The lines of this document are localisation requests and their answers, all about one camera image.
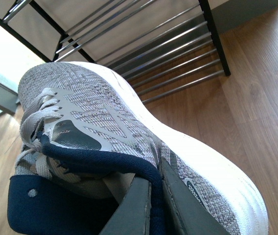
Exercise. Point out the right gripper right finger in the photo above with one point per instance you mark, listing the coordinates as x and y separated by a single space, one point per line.
184 215

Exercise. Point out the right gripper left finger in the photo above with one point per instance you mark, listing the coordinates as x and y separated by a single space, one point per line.
132 217

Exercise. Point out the grey sneaker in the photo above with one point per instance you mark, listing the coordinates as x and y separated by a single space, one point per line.
83 122

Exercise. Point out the black metal shoe rack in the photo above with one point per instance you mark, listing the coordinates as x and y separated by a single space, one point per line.
158 46

